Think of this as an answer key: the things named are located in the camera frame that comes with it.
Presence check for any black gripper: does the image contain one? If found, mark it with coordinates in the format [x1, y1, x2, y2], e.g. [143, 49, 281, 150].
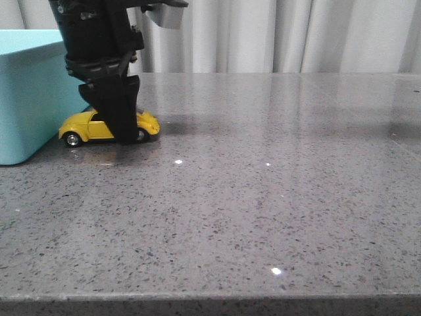
[49, 1, 188, 144]

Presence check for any light blue storage box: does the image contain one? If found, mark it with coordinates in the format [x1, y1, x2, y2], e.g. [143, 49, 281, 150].
[1, 30, 88, 165]

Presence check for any yellow toy beetle car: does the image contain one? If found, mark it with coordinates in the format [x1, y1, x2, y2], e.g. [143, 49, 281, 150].
[58, 110, 161, 147]

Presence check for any grey pleated curtain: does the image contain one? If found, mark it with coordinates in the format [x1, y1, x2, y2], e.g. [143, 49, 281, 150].
[0, 0, 421, 74]

